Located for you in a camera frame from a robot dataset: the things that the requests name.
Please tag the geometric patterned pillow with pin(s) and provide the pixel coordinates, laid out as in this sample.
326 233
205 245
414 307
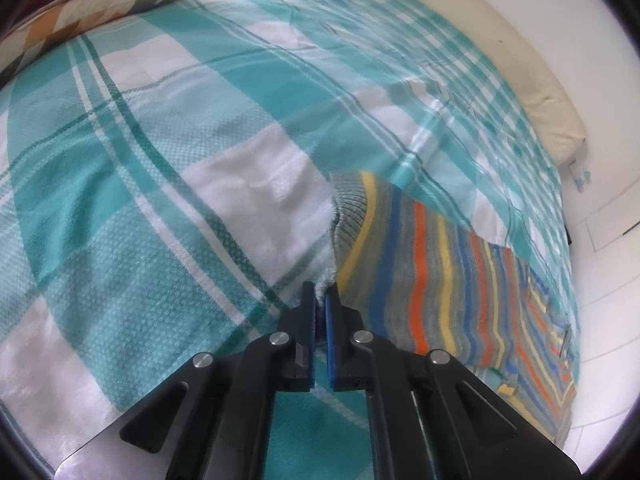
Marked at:
65 20

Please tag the small blue wall sticker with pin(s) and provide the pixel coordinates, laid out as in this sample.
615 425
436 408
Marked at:
583 179

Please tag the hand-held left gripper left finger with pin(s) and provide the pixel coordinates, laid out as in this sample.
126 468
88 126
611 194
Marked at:
311 332

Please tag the teal plaid bedspread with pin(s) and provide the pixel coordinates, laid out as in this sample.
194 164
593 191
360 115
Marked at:
175 150

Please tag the striped knit sweater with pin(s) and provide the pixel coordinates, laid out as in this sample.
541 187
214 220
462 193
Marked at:
430 285

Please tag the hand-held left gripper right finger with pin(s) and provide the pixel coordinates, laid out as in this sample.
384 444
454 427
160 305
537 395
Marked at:
330 332

